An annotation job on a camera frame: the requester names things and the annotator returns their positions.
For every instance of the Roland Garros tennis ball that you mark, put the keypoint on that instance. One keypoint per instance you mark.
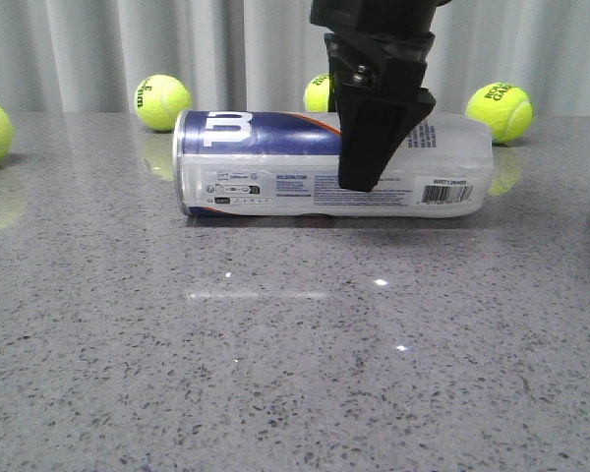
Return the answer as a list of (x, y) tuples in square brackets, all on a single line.
[(505, 108)]

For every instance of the Wilson logo tennis ball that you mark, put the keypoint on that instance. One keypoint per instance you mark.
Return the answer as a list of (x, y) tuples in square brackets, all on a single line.
[(158, 99)]

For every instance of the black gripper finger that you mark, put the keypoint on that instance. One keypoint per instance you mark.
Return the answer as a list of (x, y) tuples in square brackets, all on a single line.
[(331, 104), (378, 104)]

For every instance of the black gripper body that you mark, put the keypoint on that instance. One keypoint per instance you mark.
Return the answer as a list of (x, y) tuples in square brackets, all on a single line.
[(365, 31)]

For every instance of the white blue tennis ball can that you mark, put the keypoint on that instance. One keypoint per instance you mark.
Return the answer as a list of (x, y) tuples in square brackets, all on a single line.
[(286, 164)]

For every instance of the middle yellow tennis ball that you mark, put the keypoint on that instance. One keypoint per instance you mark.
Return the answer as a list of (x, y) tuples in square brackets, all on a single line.
[(316, 94)]

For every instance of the grey pleated curtain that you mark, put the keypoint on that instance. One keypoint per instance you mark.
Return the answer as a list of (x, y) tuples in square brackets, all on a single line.
[(77, 56)]

